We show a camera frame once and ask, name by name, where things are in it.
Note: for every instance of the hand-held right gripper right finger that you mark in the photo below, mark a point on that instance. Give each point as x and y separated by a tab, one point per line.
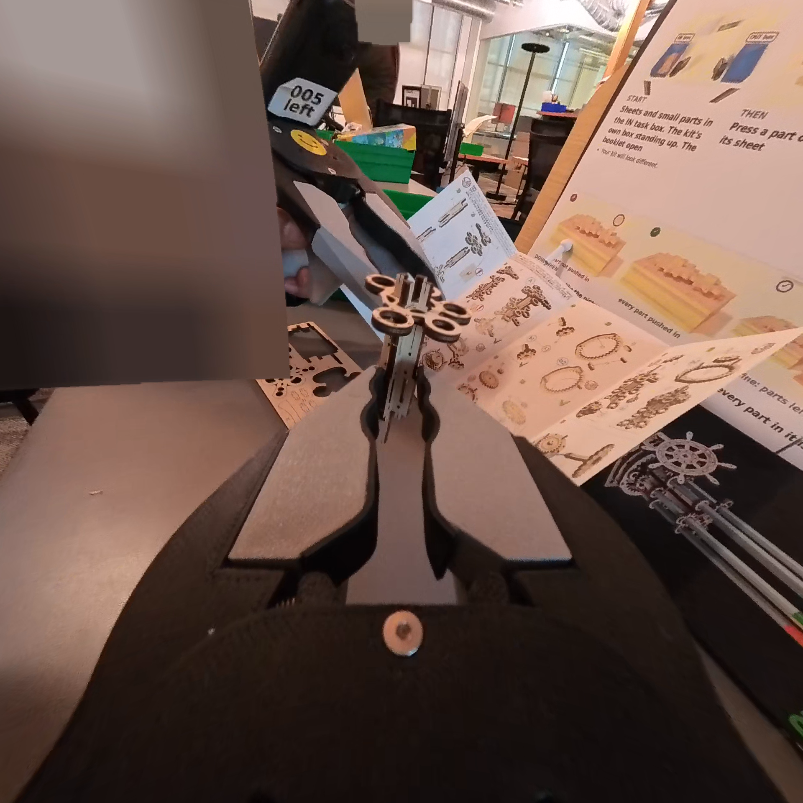
495	495

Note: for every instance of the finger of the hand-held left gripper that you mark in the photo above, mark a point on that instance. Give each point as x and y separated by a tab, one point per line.
348	260
323	210

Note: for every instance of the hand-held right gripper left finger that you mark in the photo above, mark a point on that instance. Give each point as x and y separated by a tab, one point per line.
301	489

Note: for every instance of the wooden model assembly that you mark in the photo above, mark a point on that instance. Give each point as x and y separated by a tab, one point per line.
414	326

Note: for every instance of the person's left hand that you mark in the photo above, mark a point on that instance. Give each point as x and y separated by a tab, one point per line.
295	251

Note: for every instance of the brown cardboard piece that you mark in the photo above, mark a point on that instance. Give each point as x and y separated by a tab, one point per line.
354	100

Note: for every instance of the colourful cardboard box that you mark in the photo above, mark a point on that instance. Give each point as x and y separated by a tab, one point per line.
382	137

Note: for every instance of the punched-out wooden sheet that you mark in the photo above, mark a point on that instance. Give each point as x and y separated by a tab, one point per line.
307	382

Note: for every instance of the black office chair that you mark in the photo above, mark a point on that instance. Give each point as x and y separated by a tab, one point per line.
420	138

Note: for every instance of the folded instruction booklet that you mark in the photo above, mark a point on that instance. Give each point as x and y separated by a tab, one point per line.
564	351

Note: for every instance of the table with red legs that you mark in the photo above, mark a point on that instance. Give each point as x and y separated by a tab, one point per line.
489	166

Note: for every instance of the black kit box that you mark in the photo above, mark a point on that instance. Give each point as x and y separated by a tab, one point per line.
702	533

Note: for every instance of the black floor lamp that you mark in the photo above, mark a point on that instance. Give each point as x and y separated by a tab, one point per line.
533	113

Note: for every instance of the instruction poster board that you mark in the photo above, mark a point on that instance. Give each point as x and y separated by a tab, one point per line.
690	188

